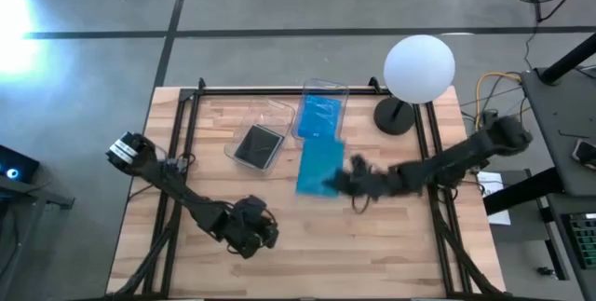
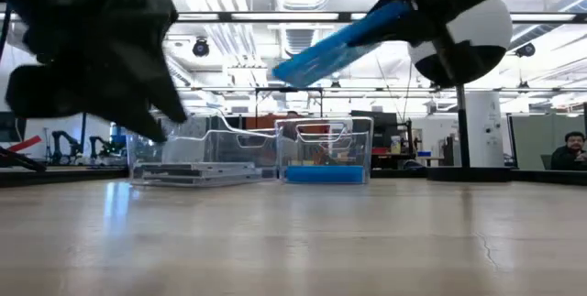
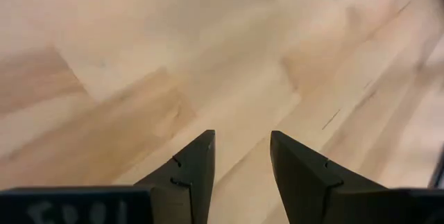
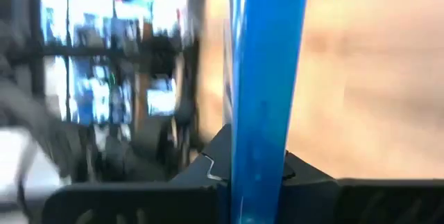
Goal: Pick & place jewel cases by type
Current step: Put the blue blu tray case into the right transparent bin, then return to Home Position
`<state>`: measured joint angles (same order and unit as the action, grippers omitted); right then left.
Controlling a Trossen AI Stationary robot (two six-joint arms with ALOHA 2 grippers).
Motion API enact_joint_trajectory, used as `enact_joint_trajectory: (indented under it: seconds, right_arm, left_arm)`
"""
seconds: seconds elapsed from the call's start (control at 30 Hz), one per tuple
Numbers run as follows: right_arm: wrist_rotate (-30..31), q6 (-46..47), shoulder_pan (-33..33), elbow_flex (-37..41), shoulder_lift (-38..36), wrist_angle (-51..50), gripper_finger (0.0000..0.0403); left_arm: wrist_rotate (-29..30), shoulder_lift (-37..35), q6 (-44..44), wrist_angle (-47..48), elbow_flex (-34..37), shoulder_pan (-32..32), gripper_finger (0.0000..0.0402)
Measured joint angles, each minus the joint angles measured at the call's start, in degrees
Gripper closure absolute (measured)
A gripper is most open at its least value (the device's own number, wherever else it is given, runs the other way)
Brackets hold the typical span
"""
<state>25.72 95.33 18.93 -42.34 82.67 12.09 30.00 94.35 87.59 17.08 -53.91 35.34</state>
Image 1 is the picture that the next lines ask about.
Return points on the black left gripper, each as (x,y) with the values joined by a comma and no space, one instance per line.
(249,226)

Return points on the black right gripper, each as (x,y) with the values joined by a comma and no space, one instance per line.
(377,182)

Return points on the blue plastic bag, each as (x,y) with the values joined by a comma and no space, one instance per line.
(319,166)

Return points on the black jewel case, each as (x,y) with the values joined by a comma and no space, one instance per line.
(259,147)

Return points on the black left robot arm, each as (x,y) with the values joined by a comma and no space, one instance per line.
(186,194)

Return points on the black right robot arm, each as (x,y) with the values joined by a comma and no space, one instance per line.
(465,152)

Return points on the blue jewel case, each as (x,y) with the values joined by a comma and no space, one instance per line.
(320,115)

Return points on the small clear plastic bin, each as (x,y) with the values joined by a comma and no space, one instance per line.
(342,105)

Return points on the large clear plastic bin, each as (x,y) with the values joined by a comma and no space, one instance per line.
(261,114)

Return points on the white globe table lamp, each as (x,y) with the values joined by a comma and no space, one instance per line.
(419,69)

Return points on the white paper sheet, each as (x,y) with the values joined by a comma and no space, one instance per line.
(493,194)

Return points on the grey side table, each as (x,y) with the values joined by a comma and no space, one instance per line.
(554,119)

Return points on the smartphone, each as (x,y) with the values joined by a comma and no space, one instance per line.
(586,153)

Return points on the green keyboard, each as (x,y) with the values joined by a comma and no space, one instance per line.
(583,240)

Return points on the black slanted pole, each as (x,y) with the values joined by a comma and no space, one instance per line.
(568,61)

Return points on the black device with blue light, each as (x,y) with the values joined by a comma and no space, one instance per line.
(14,166)

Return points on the black table frame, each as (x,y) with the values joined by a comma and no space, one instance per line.
(186,128)

